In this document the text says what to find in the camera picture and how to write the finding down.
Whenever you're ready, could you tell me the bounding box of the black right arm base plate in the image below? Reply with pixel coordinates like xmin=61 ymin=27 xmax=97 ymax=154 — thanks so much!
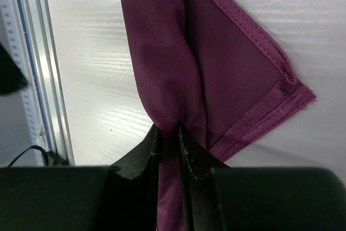
xmin=41 ymin=151 xmax=69 ymax=167

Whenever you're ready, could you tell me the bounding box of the aluminium frame rail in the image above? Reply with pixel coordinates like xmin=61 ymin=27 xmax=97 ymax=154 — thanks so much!
xmin=21 ymin=0 xmax=75 ymax=165

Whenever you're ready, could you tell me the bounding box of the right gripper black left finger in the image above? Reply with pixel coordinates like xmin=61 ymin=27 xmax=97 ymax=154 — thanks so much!
xmin=1 ymin=126 xmax=161 ymax=230

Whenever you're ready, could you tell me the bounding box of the purple cloth napkin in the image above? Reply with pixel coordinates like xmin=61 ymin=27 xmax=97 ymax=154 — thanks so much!
xmin=121 ymin=0 xmax=315 ymax=230

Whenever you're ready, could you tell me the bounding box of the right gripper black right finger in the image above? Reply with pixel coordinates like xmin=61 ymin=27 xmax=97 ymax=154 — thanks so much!
xmin=178 ymin=126 xmax=345 ymax=230

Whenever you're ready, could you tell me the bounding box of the white slotted cable duct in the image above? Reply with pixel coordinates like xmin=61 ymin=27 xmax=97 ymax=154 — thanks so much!
xmin=1 ymin=0 xmax=45 ymax=167

